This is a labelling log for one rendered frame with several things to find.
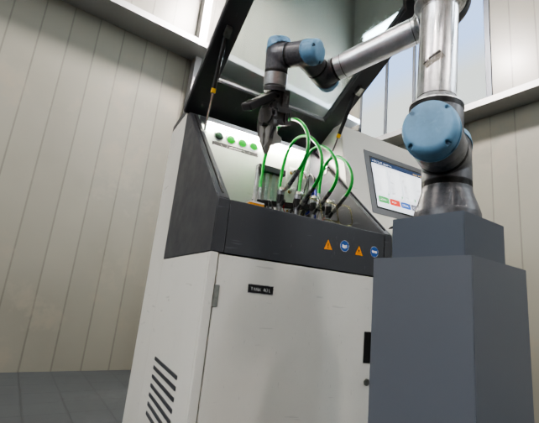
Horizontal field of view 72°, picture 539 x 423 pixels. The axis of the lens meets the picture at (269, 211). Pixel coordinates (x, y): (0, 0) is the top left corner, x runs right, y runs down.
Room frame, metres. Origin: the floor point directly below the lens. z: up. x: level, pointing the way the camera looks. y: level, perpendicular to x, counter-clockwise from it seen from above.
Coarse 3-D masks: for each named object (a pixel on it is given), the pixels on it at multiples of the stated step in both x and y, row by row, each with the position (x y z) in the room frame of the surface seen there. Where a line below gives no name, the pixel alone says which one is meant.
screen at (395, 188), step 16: (368, 160) 1.71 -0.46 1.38; (384, 160) 1.77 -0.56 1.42; (368, 176) 1.68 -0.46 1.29; (384, 176) 1.74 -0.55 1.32; (400, 176) 1.80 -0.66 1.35; (416, 176) 1.87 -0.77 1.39; (384, 192) 1.71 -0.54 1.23; (400, 192) 1.77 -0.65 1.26; (416, 192) 1.84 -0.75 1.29; (384, 208) 1.68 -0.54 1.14; (400, 208) 1.74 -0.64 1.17
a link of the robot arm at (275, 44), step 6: (270, 36) 1.00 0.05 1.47; (276, 36) 0.99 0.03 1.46; (282, 36) 0.99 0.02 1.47; (270, 42) 1.00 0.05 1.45; (276, 42) 0.99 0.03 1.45; (282, 42) 0.99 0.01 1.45; (270, 48) 1.01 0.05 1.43; (276, 48) 1.00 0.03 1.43; (282, 48) 0.98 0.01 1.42; (270, 54) 1.01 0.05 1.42; (276, 54) 1.00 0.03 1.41; (270, 60) 1.02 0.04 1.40; (276, 60) 1.01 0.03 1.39; (282, 60) 1.00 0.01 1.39; (270, 66) 1.02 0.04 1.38; (276, 66) 1.02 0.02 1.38; (282, 66) 1.02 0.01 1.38
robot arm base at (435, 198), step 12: (432, 180) 0.84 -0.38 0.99; (444, 180) 0.82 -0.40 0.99; (456, 180) 0.81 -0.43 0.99; (468, 180) 0.82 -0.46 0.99; (432, 192) 0.84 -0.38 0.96; (444, 192) 0.82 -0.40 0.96; (456, 192) 0.81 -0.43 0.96; (468, 192) 0.82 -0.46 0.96; (420, 204) 0.86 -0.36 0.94; (432, 204) 0.82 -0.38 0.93; (444, 204) 0.81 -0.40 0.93; (456, 204) 0.81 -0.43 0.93; (468, 204) 0.80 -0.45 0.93; (480, 216) 0.82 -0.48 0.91
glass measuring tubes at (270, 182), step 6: (264, 168) 1.66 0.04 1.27; (270, 168) 1.67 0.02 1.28; (276, 168) 1.69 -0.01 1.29; (264, 174) 1.69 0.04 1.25; (270, 174) 1.70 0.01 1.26; (276, 174) 1.69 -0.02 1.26; (264, 180) 1.69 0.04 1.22; (270, 180) 1.71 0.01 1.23; (276, 180) 1.72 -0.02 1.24; (264, 186) 1.68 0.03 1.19; (270, 186) 1.71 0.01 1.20; (276, 186) 1.72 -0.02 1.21; (264, 192) 1.68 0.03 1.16; (270, 192) 1.70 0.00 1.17; (276, 192) 1.72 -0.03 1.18; (264, 198) 1.67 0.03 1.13; (270, 198) 1.69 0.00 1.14; (276, 198) 1.71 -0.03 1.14
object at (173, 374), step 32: (192, 256) 1.18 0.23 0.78; (160, 288) 1.51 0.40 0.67; (192, 288) 1.14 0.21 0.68; (160, 320) 1.44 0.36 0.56; (192, 320) 1.10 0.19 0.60; (160, 352) 1.37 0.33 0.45; (192, 352) 1.07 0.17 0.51; (160, 384) 1.30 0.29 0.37; (192, 384) 1.04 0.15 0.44; (160, 416) 1.26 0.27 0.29; (192, 416) 1.04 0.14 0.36
